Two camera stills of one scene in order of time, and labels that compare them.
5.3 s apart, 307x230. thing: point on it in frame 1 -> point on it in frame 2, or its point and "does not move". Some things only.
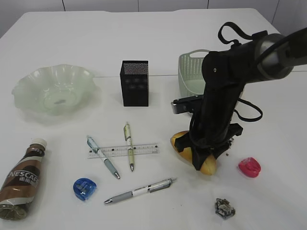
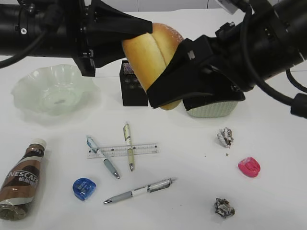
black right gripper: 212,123 -> 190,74
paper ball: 223,208 does not move
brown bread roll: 208,167 -> 147,54
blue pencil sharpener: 84,188 does not move
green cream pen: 130,149 does not move
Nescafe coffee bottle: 19,189 does not move
